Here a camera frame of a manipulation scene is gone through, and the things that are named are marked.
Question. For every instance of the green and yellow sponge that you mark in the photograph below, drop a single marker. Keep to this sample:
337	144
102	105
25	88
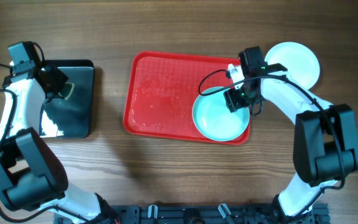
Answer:
67	90

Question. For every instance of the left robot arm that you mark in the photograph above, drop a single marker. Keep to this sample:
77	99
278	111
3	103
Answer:
32	178

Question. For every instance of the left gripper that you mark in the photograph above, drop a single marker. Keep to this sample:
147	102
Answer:
58	86

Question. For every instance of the light blue plate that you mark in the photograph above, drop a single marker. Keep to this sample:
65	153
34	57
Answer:
214	121

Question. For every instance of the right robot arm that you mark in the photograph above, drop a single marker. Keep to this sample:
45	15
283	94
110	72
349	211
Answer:
325	145

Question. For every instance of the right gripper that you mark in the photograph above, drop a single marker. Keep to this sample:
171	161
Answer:
234	101

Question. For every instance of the black rectangular water tray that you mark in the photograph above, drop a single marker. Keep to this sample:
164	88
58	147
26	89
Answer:
70	118

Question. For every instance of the white round plate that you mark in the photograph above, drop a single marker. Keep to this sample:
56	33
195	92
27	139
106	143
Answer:
302	64

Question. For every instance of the red plastic tray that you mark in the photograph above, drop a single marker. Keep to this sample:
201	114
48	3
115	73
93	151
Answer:
162	89

